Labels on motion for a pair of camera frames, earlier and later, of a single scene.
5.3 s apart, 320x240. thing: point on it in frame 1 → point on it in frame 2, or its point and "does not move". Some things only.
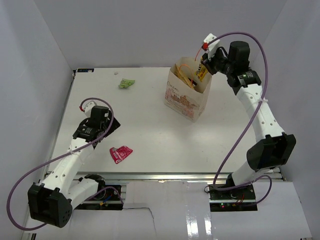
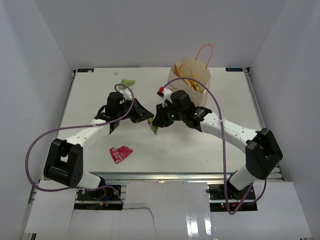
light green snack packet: (125, 83) does not move
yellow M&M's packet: (201, 72) → (194, 85)
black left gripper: (115, 124) → (143, 113)
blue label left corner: (85, 70) does not move
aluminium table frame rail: (167, 177) does not move
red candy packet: (119, 154) does not move
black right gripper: (208, 61) → (160, 120)
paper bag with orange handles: (186, 94) does not move
